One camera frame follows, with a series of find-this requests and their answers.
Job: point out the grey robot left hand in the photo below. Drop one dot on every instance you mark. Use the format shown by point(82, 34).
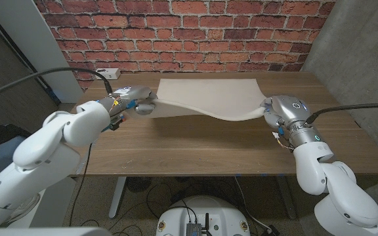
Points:
point(133, 95)

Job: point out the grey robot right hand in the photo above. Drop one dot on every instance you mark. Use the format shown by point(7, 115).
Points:
point(290, 109)

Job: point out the cream memory foam sheet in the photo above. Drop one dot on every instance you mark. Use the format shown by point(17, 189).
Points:
point(208, 95)

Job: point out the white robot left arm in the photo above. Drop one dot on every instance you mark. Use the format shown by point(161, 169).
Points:
point(44, 144)

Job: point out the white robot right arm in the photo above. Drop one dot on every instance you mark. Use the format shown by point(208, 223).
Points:
point(340, 196)

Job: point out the white power strip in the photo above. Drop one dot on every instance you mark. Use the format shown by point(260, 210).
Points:
point(114, 74)

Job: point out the red brick print backdrop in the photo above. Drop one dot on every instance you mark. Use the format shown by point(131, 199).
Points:
point(189, 32)

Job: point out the white metal table leg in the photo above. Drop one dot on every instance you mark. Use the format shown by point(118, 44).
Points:
point(117, 196)
point(286, 196)

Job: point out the black round fan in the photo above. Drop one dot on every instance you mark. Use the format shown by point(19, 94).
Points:
point(138, 184)

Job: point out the white robot torso base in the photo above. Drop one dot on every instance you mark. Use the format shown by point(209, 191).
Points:
point(205, 209)

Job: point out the black stub antenna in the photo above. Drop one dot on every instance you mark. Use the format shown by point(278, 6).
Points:
point(206, 223)

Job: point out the small grey electronics box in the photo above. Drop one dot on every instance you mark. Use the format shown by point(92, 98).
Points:
point(194, 229)

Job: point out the white sneaker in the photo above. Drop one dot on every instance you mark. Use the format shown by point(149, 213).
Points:
point(29, 204)

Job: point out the white wall panel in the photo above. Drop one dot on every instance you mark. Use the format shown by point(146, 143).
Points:
point(28, 32)

